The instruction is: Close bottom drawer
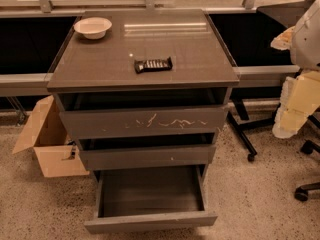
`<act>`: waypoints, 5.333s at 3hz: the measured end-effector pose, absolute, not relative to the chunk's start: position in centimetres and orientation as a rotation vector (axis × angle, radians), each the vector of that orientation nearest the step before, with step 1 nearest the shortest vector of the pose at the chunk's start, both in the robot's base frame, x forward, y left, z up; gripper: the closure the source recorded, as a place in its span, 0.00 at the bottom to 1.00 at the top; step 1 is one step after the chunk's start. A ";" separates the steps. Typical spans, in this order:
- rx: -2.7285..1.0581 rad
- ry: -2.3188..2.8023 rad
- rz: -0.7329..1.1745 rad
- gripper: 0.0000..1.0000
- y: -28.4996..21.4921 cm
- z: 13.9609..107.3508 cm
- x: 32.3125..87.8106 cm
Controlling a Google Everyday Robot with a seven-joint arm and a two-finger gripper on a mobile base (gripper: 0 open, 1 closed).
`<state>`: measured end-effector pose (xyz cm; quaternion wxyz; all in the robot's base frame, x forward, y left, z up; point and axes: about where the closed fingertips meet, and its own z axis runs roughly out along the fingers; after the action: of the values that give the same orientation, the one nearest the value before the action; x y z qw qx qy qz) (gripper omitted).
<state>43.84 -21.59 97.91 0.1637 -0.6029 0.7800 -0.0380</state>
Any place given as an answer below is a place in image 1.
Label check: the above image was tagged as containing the grey bottom drawer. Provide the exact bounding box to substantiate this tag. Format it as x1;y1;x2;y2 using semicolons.
85;165;216;234

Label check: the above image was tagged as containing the open cardboard box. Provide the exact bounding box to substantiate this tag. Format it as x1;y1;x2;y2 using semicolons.
13;96;89;178

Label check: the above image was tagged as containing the black office chair base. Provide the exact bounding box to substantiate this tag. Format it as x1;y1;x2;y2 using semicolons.
293;114;320;203

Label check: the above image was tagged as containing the scratched grey top drawer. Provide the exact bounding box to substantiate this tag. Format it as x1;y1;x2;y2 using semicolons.
59;89;227;139

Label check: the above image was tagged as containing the grey middle drawer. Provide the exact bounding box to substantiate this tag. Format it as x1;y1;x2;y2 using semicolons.
80;133;215;171

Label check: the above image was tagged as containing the grey drawer cabinet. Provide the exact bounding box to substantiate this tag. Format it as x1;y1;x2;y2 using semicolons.
46;9;240;185

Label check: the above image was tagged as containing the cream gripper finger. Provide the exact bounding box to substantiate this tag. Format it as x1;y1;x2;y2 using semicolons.
270;27;294;50
272;77;307;139

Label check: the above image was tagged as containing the white bowl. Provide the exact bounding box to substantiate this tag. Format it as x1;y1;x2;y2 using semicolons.
74;17;112;40

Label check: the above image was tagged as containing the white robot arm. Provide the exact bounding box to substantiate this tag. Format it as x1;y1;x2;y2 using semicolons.
271;0;320;139

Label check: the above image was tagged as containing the black snack bar wrapper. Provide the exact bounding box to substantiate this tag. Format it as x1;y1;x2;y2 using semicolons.
134;57;173;74

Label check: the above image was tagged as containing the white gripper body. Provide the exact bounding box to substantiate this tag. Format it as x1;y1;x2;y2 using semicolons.
287;71;320;117

